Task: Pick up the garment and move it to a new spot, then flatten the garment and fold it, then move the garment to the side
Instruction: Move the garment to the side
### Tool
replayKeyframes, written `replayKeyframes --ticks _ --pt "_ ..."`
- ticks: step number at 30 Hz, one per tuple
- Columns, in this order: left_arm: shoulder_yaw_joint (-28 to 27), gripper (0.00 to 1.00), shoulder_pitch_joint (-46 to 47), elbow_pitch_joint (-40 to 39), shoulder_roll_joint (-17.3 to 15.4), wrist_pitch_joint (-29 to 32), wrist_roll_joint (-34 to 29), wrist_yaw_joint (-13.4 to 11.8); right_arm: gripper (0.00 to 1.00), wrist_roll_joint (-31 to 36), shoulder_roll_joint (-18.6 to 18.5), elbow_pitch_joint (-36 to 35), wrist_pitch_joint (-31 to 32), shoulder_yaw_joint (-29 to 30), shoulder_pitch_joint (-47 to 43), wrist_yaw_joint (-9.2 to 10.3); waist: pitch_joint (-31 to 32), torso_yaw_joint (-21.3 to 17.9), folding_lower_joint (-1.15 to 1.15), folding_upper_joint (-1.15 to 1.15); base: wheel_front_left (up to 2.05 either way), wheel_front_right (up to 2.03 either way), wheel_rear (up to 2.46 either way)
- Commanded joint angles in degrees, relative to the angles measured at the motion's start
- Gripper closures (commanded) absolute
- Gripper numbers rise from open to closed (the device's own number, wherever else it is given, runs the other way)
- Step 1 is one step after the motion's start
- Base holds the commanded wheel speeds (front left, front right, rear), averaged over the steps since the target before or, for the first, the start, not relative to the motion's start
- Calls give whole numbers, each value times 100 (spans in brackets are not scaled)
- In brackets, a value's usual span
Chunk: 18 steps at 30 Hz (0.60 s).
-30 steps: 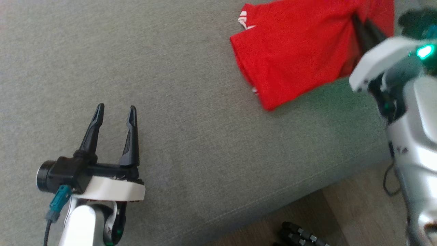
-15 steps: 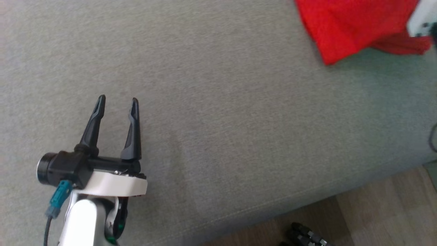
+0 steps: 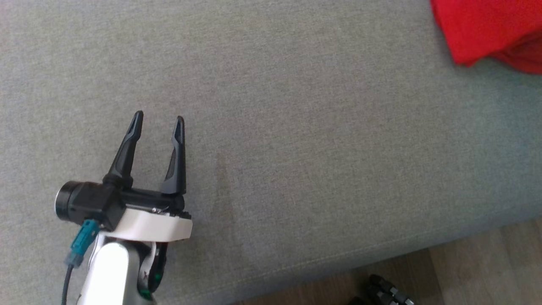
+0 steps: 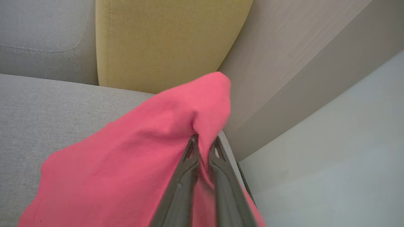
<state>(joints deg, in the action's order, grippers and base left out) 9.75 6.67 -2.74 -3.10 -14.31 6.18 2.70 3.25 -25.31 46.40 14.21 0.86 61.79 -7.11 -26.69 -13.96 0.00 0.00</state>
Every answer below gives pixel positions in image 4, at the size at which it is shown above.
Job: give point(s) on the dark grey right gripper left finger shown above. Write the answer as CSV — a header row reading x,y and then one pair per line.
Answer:
x,y
180,195

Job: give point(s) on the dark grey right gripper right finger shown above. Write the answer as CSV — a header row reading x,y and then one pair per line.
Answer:
x,y
227,195

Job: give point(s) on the red jersey with white sleeves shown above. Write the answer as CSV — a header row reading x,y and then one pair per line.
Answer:
x,y
126,164

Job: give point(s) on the grey and yellow sofa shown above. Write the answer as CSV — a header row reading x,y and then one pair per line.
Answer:
x,y
47,119

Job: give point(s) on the yellow sofa back cushion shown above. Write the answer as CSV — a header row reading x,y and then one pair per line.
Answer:
x,y
170,41

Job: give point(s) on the grey sofa seat cushion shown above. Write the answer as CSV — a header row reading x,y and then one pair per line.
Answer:
x,y
41,31

